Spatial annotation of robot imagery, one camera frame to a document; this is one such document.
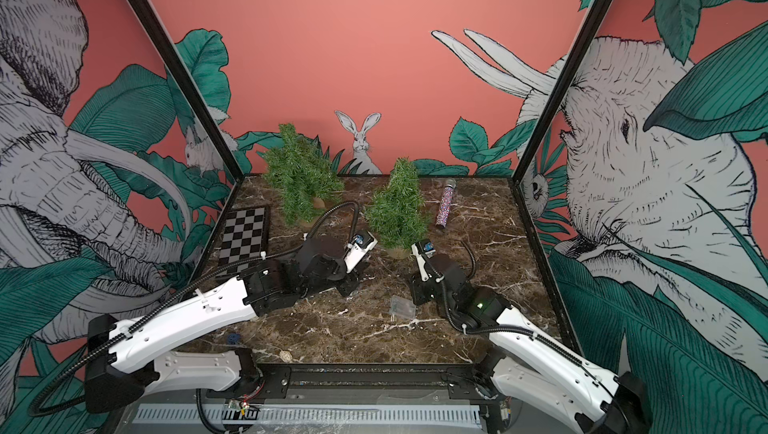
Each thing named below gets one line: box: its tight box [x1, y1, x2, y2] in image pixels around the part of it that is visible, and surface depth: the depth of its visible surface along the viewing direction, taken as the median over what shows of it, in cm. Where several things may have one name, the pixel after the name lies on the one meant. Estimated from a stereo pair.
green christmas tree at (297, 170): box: [256, 122, 345, 226], surface depth 88 cm
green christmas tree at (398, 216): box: [365, 157, 431, 251], surface depth 79 cm
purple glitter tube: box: [436, 181, 457, 229], surface depth 110 cm
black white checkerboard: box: [218, 205, 270, 270], surface depth 101 cm
